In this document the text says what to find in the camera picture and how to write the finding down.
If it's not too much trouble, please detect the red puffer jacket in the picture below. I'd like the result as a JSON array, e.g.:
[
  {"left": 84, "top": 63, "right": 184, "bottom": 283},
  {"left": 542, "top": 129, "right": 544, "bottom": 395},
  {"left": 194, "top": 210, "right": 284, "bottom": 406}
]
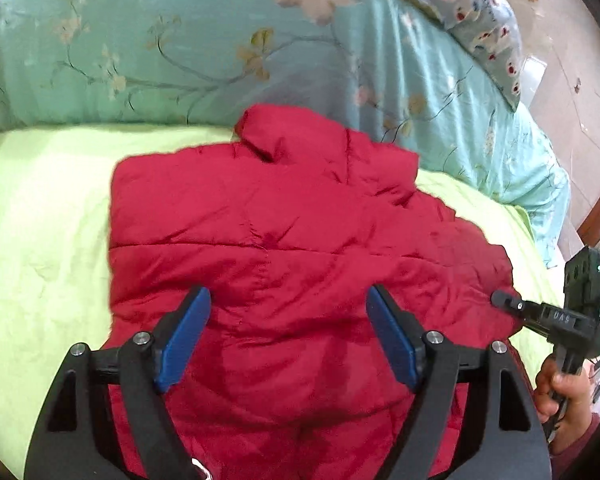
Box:
[{"left": 108, "top": 104, "right": 518, "bottom": 479}]

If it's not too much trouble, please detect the person's right hand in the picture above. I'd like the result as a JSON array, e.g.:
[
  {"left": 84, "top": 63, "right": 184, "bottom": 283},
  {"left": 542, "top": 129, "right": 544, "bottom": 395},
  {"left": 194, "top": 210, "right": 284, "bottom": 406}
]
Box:
[{"left": 533, "top": 356, "right": 592, "bottom": 455}]

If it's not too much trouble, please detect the light green bed sheet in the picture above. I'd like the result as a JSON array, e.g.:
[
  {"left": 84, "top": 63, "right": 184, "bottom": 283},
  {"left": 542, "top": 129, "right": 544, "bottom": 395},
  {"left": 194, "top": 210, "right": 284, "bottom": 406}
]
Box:
[{"left": 0, "top": 127, "right": 555, "bottom": 476}]

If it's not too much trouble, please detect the white dotted pillow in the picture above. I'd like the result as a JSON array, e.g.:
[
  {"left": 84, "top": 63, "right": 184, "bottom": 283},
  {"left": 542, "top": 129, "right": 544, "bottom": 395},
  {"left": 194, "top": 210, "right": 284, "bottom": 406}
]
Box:
[{"left": 416, "top": 0, "right": 524, "bottom": 108}]

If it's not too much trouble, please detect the teal floral quilt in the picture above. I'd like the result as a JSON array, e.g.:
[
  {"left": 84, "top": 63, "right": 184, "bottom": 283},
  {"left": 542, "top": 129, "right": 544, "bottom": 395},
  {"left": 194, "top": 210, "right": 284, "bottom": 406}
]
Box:
[{"left": 0, "top": 0, "right": 570, "bottom": 261}]

